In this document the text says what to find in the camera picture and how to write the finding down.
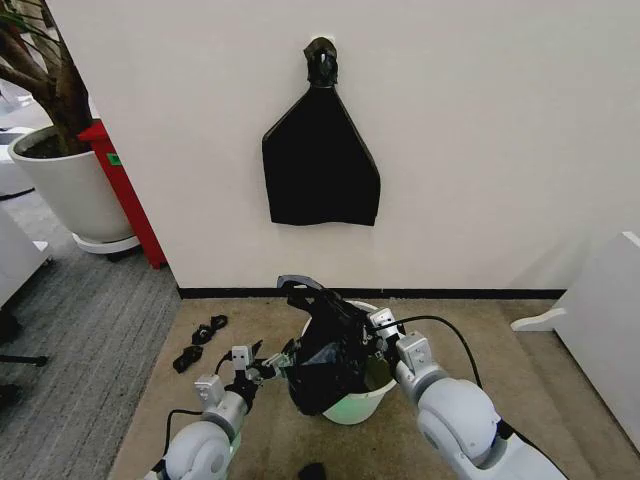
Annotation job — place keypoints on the right gripper silver-barred finger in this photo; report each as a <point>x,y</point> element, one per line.
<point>377,355</point>

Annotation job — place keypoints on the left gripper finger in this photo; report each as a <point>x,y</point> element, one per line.
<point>280,359</point>
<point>257,349</point>

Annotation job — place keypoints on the black garbage bag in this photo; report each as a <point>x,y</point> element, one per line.
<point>327,360</point>

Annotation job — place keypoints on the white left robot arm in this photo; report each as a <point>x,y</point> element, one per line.
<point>200,450</point>

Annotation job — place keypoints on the black object at robot base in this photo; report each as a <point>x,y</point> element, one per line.
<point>312,472</point>

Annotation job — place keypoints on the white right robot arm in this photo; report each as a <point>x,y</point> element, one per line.
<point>450,410</point>

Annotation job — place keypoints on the white round trash bin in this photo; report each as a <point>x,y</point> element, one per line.
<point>352,405</point>

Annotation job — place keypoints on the beige floor mat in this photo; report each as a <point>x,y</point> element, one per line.
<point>260,440</point>

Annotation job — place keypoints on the black baseboard strip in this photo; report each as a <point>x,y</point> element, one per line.
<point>450,293</point>

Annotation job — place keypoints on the white cabinet foot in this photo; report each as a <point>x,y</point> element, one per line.
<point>537,320</point>

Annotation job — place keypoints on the white wheeled pot base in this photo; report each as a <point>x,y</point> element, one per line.
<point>107,247</point>

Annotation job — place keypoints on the red stand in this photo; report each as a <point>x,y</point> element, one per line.
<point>132,205</point>

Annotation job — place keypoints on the white cabinet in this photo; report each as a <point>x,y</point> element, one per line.
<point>605,325</point>

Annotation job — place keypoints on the black office chair base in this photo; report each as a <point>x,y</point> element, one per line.
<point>15,357</point>

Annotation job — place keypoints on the small green label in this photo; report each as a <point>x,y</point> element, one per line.
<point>114,159</point>

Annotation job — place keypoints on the white plant pot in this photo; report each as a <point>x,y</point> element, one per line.
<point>75,195</point>

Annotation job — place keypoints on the white low furniture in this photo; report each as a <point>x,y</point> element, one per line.
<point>20,260</point>

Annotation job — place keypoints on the white background furniture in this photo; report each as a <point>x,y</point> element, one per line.
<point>12,165</point>

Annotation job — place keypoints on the brown plant trunk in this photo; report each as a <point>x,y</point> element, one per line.
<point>65,100</point>

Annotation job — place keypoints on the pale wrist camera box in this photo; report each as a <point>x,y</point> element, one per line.
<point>241,356</point>
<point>382,317</point>

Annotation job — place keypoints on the black bag hanging on wall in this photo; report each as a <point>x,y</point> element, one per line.
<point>322,170</point>

